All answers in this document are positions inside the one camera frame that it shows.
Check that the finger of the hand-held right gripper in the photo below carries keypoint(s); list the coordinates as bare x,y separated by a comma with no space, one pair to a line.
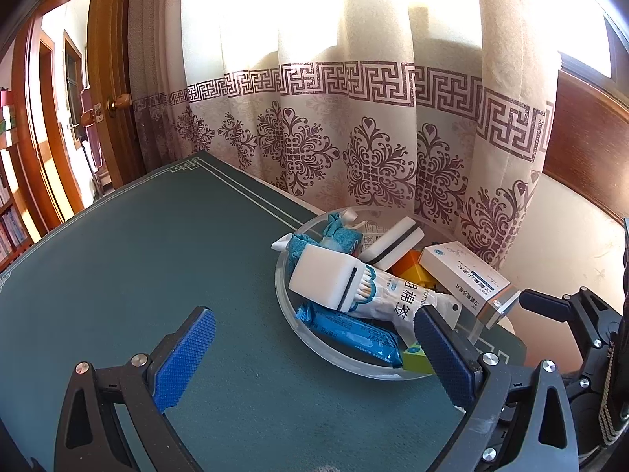
540,305

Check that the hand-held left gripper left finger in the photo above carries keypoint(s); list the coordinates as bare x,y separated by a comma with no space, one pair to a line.
184,354

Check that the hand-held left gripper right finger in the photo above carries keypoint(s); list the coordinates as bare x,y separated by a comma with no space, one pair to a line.
442,354

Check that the white cotton swab bag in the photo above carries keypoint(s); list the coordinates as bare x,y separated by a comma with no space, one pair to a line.
398,305

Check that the white and blue box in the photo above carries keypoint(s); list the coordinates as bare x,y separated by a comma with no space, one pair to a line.
462,275

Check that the yellow toy brick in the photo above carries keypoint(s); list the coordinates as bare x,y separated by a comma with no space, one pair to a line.
418,276

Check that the blue cracker packet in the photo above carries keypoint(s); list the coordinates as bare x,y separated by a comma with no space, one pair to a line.
349,329

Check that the clear plastic bowl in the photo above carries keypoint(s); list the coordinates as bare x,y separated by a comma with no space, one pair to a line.
344,361

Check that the white sponge with black stripe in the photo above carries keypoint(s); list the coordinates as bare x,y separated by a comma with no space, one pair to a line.
393,236
319,273

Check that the blue cloth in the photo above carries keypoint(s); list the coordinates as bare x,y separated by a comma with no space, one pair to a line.
339,238

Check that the teal table mat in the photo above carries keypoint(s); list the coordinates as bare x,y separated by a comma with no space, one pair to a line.
147,255

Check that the rows of books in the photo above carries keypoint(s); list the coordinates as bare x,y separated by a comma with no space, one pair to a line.
10,226

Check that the wooden bookshelf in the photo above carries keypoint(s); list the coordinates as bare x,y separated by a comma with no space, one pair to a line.
22,206

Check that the brass door knob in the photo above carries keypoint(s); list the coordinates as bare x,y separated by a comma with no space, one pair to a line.
119,103
89,119

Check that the patterned cream curtain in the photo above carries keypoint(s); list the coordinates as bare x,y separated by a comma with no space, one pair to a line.
344,108

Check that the stacked red green boxes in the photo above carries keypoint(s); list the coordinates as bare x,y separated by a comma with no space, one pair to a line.
6,118

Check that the wooden door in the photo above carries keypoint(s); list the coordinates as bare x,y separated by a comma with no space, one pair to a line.
113,34

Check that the brown wooden wall panel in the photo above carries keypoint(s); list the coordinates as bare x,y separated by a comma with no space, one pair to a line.
589,132

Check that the wooden door frame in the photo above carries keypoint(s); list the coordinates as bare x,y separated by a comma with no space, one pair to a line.
29,108

